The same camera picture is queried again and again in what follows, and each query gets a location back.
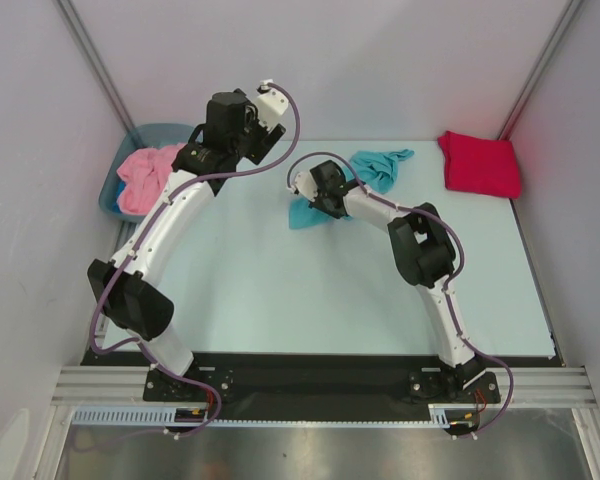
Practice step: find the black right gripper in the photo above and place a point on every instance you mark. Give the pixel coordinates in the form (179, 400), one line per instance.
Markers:
(323, 201)

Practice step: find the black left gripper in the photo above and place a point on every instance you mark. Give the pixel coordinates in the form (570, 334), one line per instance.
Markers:
(269, 140)

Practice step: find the teal t-shirt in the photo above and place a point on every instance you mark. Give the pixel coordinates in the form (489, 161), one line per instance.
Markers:
(380, 170)

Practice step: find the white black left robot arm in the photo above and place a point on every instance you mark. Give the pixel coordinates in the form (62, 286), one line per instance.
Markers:
(125, 287)

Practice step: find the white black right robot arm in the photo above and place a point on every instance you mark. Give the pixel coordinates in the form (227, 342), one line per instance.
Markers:
(424, 256)

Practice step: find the pink t-shirt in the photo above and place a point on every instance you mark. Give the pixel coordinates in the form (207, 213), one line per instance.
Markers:
(144, 174)

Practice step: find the grey-blue plastic basket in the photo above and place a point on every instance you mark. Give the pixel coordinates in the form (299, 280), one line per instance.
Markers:
(155, 135)

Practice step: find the blue t-shirt in basket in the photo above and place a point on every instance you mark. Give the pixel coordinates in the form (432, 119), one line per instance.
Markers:
(121, 187)

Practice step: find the folded red t-shirt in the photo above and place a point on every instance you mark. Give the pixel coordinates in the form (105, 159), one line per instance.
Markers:
(480, 166)

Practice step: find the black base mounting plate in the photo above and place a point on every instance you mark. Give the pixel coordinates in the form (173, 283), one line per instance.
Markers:
(411, 378)

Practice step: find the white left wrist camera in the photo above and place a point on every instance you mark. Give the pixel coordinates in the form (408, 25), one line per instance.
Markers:
(271, 105)

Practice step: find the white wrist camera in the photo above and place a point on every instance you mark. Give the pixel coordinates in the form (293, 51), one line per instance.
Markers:
(304, 185)
(271, 105)

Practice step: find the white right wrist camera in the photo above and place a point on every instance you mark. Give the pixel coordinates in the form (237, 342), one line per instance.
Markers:
(304, 185)

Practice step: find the left aluminium corner post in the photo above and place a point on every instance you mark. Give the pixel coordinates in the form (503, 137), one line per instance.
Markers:
(93, 59)

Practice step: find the aluminium corner post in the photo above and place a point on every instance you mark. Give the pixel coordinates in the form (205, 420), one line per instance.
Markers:
(93, 59)
(558, 35)

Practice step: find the right aluminium corner post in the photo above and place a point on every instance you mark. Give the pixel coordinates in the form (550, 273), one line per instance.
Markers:
(558, 35)

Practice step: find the aluminium front rail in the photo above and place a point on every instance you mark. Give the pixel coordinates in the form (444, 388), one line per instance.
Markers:
(550, 388)

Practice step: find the white slotted cable duct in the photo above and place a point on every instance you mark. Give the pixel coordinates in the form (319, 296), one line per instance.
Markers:
(173, 417)

